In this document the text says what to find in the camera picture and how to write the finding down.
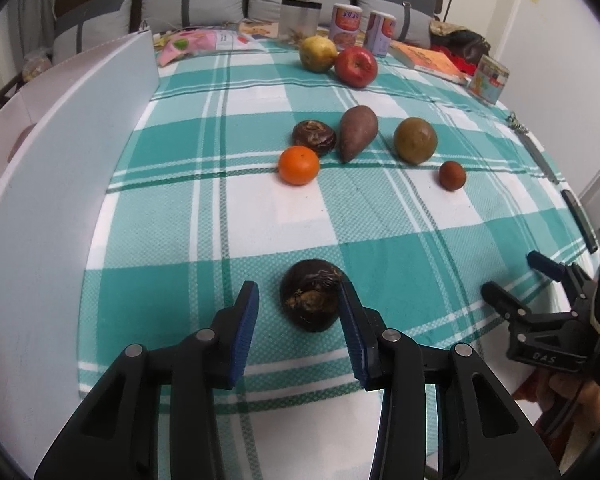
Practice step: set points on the dark wrinkled fruit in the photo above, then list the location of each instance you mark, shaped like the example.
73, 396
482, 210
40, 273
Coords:
314, 137

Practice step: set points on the dark brown round fruit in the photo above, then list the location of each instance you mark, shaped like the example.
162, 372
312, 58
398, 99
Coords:
307, 290

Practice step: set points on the person's right hand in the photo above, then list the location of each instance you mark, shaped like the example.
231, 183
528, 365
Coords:
590, 400

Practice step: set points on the small colourful box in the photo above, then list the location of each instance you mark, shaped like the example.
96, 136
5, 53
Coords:
488, 80

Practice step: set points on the dark bag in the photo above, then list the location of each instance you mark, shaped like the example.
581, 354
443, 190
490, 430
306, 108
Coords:
467, 42

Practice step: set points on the white board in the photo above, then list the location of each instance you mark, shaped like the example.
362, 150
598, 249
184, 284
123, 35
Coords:
45, 235

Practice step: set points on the green checked tablecloth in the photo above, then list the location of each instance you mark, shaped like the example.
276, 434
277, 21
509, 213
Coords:
370, 220

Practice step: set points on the clear plastic bag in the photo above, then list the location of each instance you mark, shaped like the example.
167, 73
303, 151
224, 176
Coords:
36, 64

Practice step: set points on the red cloth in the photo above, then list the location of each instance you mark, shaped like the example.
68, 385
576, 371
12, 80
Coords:
464, 66

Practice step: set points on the orange book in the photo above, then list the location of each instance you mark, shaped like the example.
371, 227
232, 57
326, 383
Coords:
430, 61

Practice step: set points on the red apple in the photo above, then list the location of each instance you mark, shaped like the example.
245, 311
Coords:
356, 66

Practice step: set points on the yellow pear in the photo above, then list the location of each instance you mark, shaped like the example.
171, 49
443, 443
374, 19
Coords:
317, 54

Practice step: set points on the orange tangerine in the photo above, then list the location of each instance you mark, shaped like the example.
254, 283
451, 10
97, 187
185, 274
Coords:
299, 166

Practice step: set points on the slim metal tool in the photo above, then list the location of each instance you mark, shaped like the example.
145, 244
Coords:
541, 157

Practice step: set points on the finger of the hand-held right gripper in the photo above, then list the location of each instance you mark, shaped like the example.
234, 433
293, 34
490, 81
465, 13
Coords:
502, 302
547, 262

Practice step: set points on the printed tin can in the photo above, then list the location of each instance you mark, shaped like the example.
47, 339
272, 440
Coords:
345, 27
381, 34

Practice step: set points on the purple sweet potato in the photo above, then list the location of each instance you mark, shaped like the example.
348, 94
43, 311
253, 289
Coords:
357, 132

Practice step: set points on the green-brown round fruit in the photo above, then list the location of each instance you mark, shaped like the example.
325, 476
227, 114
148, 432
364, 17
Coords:
415, 141

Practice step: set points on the grey curtain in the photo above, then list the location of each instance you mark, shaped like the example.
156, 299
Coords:
35, 5

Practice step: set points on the slim black object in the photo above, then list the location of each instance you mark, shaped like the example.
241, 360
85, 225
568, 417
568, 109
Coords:
580, 220

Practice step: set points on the clear container with black lid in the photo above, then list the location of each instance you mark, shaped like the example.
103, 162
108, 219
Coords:
300, 20

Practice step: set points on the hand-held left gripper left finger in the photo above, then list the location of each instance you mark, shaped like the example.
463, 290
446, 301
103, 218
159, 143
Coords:
242, 340

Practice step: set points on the printed magazine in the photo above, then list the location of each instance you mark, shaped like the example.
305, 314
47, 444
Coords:
257, 28

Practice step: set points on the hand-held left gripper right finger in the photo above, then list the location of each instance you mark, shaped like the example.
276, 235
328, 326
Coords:
352, 340

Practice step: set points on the pink snack bag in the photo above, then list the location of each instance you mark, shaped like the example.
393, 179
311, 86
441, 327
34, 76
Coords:
200, 42

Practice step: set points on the small brown fruit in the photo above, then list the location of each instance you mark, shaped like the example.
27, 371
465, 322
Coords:
452, 175

